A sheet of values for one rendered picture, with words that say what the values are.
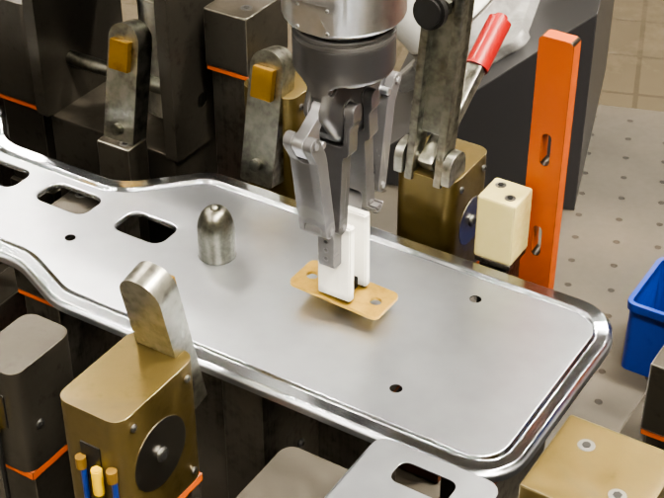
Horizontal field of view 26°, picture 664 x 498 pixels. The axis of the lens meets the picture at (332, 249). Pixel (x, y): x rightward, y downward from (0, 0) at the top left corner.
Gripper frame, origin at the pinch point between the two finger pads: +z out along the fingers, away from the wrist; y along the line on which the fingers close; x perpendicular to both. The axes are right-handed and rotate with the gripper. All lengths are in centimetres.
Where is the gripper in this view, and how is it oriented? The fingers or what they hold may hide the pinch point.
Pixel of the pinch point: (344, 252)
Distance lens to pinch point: 113.8
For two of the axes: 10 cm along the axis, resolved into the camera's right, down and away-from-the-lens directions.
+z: 0.0, 8.2, 5.7
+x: 8.5, 3.0, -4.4
